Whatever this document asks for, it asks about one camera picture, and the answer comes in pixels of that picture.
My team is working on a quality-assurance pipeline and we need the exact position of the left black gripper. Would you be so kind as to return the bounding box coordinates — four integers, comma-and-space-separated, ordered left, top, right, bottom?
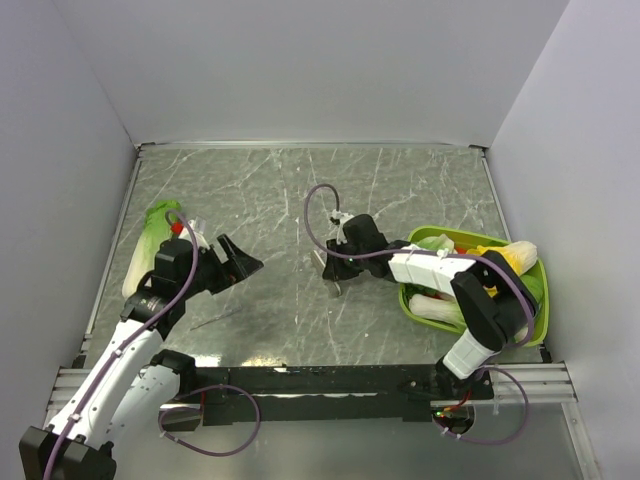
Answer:
178, 233, 262, 298

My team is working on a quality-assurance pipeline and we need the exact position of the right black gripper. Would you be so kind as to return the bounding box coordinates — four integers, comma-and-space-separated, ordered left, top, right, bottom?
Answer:
323, 237, 369, 282

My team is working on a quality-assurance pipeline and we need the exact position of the beige remote control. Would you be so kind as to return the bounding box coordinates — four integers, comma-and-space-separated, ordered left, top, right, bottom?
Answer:
310, 249, 342, 298

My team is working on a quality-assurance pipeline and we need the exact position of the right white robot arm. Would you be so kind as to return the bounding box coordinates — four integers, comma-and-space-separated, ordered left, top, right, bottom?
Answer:
322, 210, 538, 399

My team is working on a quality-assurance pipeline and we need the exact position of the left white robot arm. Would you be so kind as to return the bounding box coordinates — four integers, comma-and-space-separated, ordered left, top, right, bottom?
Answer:
19, 235, 263, 479

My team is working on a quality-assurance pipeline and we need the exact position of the long napa cabbage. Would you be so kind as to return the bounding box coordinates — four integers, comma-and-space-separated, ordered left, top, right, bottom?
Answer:
121, 200, 182, 299

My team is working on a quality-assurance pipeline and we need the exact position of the green toy lettuce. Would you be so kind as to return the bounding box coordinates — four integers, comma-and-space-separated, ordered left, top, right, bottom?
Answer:
414, 234, 455, 253

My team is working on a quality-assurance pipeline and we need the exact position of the green plastic basket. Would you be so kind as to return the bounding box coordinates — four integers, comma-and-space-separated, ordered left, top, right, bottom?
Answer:
398, 225, 549, 347

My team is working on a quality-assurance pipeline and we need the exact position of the white green bok choy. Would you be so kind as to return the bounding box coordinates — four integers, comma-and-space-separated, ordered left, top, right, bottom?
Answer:
408, 294, 465, 326

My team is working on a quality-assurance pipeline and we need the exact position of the yellow toy cabbage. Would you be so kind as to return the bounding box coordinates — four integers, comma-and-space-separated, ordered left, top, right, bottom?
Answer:
468, 241, 538, 278

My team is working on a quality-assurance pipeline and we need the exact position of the round green toy vegetable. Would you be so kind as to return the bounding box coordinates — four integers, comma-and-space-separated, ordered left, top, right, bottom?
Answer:
520, 274, 544, 305

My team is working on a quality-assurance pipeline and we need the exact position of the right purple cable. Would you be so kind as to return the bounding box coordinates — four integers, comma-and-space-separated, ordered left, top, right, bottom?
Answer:
303, 183, 539, 446

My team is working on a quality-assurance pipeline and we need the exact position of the purple cable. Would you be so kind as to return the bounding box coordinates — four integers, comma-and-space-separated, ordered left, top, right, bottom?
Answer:
42, 209, 262, 480
303, 183, 539, 446

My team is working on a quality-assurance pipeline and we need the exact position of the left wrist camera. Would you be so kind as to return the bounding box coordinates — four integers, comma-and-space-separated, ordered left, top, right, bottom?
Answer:
171, 216, 210, 249

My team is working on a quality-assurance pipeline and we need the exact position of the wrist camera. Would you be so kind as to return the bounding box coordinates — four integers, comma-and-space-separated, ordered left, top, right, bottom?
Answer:
171, 216, 210, 249
329, 209, 353, 244

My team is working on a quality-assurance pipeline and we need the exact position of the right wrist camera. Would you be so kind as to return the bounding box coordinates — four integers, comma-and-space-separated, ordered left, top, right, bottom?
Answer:
329, 209, 353, 244

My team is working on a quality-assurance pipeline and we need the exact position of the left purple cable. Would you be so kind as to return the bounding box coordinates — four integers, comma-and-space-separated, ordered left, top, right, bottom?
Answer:
42, 209, 262, 480

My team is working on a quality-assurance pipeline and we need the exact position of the black base frame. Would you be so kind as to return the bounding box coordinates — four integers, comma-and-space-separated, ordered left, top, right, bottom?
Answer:
162, 364, 494, 426

